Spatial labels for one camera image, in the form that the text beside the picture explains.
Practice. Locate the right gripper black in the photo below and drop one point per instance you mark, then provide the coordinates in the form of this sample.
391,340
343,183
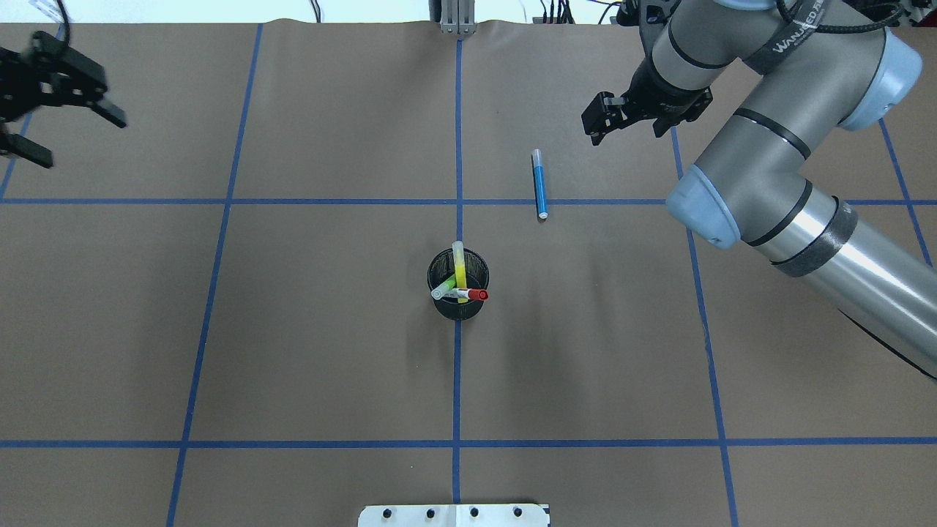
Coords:
22,89

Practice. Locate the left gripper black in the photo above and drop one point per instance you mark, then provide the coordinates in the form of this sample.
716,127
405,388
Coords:
654,93

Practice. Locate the blue marker pen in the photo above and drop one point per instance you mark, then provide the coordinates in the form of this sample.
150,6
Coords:
538,173

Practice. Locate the red capped white marker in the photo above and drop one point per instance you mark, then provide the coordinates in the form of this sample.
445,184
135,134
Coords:
468,294

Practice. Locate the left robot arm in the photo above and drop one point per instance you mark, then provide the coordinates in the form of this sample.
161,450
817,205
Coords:
822,66

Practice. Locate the yellow highlighter pen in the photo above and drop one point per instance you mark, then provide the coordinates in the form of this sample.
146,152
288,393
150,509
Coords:
458,254

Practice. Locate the green highlighter pen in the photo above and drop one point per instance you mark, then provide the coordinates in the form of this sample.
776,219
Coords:
443,288

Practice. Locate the aluminium frame post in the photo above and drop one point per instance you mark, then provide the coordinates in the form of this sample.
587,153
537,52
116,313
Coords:
454,17

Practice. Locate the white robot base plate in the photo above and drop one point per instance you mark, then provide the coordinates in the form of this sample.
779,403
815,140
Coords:
511,514

